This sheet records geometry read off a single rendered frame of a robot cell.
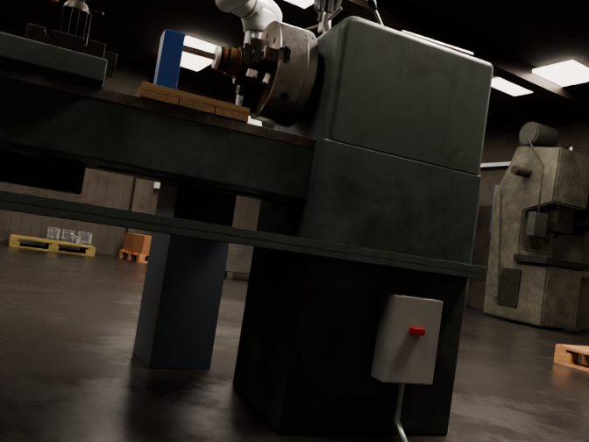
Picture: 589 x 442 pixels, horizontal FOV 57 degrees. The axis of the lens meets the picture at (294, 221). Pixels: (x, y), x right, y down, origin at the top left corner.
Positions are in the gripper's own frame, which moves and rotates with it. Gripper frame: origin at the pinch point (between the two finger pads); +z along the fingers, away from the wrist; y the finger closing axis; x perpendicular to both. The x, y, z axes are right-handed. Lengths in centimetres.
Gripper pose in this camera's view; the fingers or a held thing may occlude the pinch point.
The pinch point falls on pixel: (323, 23)
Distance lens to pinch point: 208.5
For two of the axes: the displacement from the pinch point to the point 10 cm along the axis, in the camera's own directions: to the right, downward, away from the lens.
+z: -1.4, 9.9, -0.5
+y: -9.1, -1.5, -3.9
